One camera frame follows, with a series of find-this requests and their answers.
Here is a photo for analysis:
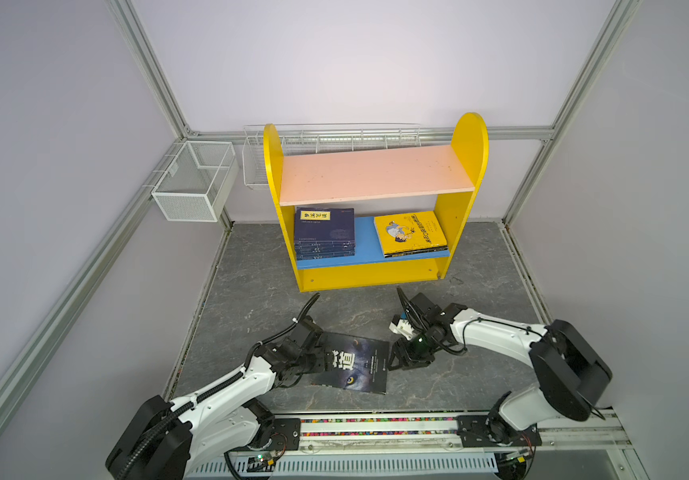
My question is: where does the black book orange title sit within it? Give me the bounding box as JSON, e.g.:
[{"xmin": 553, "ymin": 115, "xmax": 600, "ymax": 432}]
[{"xmin": 383, "ymin": 246, "xmax": 448, "ymax": 258}]

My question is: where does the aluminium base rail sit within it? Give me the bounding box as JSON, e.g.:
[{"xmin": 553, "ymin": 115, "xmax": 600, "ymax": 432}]
[{"xmin": 115, "ymin": 407, "xmax": 639, "ymax": 480}]

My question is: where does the yellow wooden bookshelf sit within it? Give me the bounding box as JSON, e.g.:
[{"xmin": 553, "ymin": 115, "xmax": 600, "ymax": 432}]
[{"xmin": 262, "ymin": 113, "xmax": 489, "ymax": 292}]

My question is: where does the yellow cartoon cover book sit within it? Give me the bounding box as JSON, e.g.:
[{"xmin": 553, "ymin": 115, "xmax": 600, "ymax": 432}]
[{"xmin": 373, "ymin": 211, "xmax": 448, "ymax": 254}]

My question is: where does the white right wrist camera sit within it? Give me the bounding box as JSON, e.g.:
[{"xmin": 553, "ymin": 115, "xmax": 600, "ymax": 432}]
[{"xmin": 388, "ymin": 313, "xmax": 419, "ymax": 341}]

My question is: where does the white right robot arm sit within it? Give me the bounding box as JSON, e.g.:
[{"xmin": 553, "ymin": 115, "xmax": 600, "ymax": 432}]
[{"xmin": 389, "ymin": 290, "xmax": 613, "ymax": 446}]

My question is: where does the white mesh basket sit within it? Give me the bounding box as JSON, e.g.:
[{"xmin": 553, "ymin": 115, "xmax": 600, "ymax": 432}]
[{"xmin": 152, "ymin": 141, "xmax": 240, "ymax": 223}]

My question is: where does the black wolf cover book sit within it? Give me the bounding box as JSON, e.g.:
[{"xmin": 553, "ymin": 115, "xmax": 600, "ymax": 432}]
[{"xmin": 310, "ymin": 333, "xmax": 390, "ymax": 395}]

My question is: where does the white wire rack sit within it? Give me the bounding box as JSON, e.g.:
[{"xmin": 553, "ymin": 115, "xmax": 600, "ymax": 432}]
[{"xmin": 242, "ymin": 123, "xmax": 422, "ymax": 190}]

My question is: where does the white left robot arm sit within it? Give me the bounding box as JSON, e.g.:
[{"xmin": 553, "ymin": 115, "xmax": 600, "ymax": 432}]
[{"xmin": 106, "ymin": 293, "xmax": 326, "ymax": 479}]

